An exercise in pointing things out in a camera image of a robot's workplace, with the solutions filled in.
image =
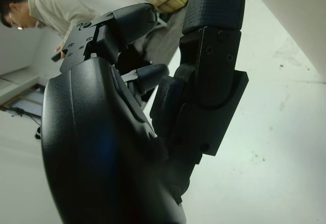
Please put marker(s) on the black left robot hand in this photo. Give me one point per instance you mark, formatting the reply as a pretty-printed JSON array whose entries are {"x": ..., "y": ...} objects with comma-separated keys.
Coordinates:
[{"x": 102, "y": 145}]

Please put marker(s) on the black phone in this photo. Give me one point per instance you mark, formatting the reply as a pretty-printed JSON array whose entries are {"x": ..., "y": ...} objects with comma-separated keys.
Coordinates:
[{"x": 56, "y": 56}]

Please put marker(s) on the person in beige jacket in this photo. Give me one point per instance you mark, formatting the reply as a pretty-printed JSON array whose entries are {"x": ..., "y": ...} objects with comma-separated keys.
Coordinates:
[{"x": 58, "y": 7}]

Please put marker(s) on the small black white device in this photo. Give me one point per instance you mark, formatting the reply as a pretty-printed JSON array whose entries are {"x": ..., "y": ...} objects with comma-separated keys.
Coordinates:
[{"x": 38, "y": 133}]

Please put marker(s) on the wood framed panel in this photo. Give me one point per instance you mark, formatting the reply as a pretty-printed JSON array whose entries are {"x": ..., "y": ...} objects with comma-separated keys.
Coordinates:
[{"x": 25, "y": 104}]

